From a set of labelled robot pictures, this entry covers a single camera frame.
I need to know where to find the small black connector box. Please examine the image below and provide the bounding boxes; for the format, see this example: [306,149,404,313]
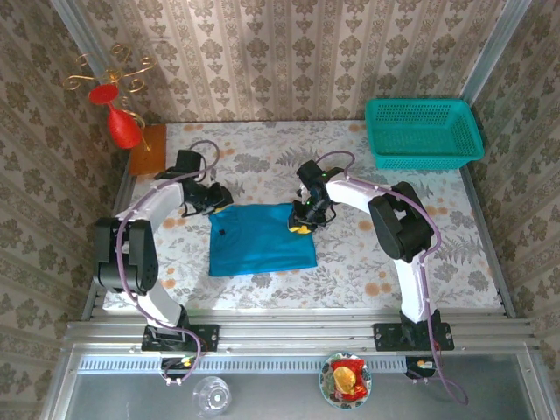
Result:
[404,356,438,380]
[160,356,196,382]

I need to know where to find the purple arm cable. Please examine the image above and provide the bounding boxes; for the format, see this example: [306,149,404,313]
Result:
[314,150,469,406]
[115,139,222,382]

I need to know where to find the patterned plate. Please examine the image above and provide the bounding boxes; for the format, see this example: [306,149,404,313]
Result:
[318,353,373,410]

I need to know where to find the aluminium frame post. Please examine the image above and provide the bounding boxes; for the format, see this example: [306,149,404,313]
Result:
[458,0,533,106]
[50,0,132,176]

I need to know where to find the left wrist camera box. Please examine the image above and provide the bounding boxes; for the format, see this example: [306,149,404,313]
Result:
[174,149,205,174]

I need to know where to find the teal plastic basket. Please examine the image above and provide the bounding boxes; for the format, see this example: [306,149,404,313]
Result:
[365,98,486,171]

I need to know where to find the floral table cover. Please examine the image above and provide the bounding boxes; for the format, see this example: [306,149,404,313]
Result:
[102,121,504,312]

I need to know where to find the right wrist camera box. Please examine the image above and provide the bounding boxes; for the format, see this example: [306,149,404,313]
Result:
[296,159,325,189]

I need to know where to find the teal t-shirt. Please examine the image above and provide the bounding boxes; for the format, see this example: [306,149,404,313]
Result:
[207,203,319,278]

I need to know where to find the red snack packet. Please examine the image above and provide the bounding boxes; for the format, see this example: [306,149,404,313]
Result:
[328,356,368,400]

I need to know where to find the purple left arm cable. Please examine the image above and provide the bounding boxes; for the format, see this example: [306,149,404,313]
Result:
[115,139,222,382]

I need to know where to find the gold wire stand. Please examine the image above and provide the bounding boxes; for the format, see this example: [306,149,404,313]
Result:
[63,42,158,152]

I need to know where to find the wooden stand base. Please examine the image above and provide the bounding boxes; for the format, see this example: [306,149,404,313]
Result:
[129,123,168,177]

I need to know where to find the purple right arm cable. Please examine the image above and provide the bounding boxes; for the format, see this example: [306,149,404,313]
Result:
[314,150,469,406]

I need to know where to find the aluminium rail frame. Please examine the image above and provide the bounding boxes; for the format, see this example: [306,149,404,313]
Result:
[65,308,539,377]

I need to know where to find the red plastic wine glass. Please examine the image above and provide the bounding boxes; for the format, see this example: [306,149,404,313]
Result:
[88,83,144,151]

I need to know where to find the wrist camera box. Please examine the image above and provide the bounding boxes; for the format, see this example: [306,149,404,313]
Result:
[296,159,325,189]
[174,149,205,174]

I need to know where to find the clear glass cup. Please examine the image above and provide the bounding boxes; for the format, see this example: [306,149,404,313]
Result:
[192,375,232,419]

